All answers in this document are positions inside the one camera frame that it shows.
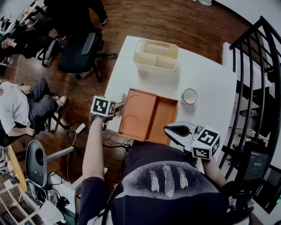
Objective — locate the black metal stair railing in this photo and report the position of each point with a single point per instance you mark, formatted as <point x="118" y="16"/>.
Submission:
<point x="261" y="88"/>

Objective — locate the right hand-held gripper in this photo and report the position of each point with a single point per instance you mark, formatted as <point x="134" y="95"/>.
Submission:
<point x="205" y="142"/>

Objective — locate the white round cup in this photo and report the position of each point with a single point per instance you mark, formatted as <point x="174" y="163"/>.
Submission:
<point x="189" y="96"/>

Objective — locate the cream divided storage basket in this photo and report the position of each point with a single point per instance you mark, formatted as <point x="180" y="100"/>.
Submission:
<point x="156" y="57"/>

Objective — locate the white power adapter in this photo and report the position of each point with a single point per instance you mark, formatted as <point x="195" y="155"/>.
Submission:
<point x="80" y="128"/>

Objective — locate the black office chair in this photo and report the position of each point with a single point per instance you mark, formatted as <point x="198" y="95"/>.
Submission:
<point x="76" y="57"/>

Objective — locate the dark display screen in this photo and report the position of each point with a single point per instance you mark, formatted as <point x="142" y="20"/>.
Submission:
<point x="255" y="164"/>

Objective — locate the white desk frame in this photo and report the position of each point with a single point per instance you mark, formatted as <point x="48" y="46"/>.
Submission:
<point x="65" y="175"/>

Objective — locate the wooden side desk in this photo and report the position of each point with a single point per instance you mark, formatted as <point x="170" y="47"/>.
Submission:
<point x="16" y="167"/>

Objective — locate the orange divided tray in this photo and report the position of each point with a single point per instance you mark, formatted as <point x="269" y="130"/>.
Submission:
<point x="145" y="114"/>

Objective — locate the person's dark feather-print shirt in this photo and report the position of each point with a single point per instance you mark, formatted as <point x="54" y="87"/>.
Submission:
<point x="166" y="189"/>

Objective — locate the person's right forearm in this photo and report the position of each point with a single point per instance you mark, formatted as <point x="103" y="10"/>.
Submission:
<point x="214" y="172"/>

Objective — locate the person's left forearm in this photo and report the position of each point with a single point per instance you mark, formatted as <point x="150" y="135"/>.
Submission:
<point x="94" y="151"/>

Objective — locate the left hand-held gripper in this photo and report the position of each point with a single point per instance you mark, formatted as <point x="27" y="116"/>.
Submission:
<point x="102" y="106"/>

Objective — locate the white grid shelf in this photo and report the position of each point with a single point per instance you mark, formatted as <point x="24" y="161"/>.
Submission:
<point x="17" y="206"/>

